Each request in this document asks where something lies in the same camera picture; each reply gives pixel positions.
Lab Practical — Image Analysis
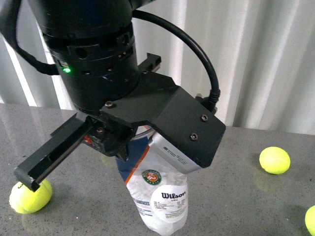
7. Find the white Wilson tennis can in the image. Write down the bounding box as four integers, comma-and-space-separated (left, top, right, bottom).
116, 126, 189, 236

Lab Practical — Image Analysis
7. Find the tennis ball near left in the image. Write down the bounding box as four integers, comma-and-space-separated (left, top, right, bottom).
9, 179, 53, 214

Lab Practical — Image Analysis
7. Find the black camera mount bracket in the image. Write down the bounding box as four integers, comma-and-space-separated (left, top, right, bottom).
101, 72, 226, 168

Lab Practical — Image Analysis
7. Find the tennis ball right edge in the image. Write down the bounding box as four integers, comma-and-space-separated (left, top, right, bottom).
305, 206, 315, 236

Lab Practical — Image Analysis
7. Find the tennis ball beside can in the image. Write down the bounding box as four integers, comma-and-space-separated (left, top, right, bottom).
259, 147, 291, 175

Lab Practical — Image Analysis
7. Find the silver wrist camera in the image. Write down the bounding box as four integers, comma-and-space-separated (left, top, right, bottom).
149, 132, 201, 174

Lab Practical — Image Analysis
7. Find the black sleeved arm cable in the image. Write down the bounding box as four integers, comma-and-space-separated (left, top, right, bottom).
0, 0, 60, 76

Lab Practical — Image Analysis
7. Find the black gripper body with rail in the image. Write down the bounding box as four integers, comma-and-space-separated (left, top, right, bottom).
14, 53, 161, 191

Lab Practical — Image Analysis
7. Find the black camera cable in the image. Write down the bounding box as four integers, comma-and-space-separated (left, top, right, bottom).
131, 9, 221, 113

